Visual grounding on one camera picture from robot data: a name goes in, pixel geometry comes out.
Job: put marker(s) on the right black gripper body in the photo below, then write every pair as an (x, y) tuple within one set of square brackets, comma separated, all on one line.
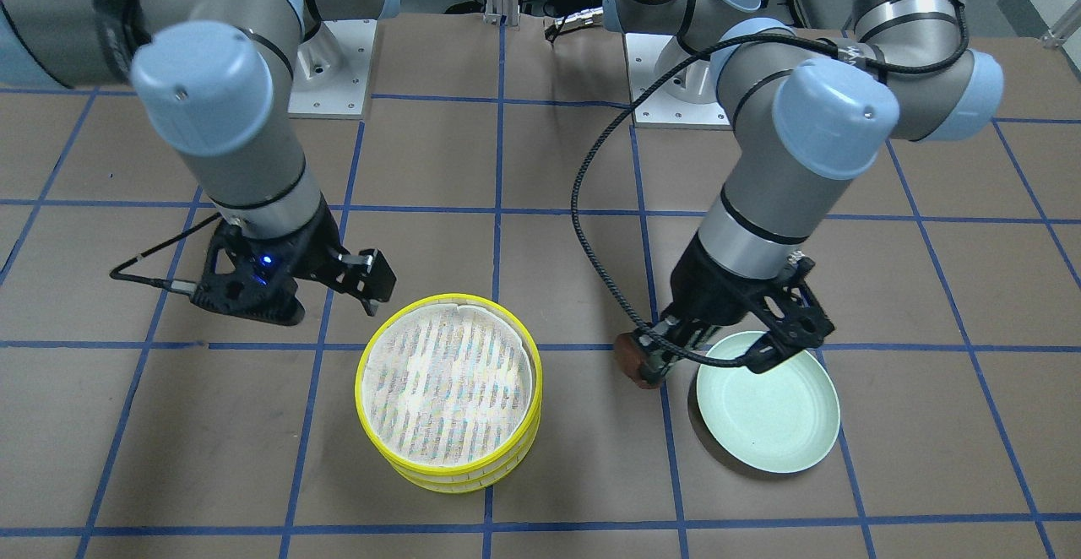
[(310, 242)]

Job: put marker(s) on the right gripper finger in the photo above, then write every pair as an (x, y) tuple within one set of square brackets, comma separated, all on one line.
[(366, 276)]

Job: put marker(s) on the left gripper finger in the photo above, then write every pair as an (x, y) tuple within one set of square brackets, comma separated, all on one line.
[(670, 331), (795, 319)]

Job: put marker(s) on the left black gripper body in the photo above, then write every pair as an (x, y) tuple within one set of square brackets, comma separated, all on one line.
[(712, 287)]

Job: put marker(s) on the brown bun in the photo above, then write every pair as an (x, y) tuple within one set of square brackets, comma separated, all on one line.
[(630, 358)]

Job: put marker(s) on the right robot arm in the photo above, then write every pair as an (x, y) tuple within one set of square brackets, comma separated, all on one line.
[(215, 78)]

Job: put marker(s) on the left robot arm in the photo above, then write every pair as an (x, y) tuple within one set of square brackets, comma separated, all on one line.
[(809, 116)]

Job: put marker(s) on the light green plate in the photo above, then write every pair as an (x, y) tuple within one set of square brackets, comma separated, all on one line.
[(783, 421)]

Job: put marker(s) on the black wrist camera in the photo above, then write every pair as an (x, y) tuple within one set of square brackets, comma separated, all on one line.
[(278, 307)]

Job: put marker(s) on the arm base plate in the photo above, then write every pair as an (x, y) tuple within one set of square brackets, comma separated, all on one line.
[(333, 71), (686, 101)]

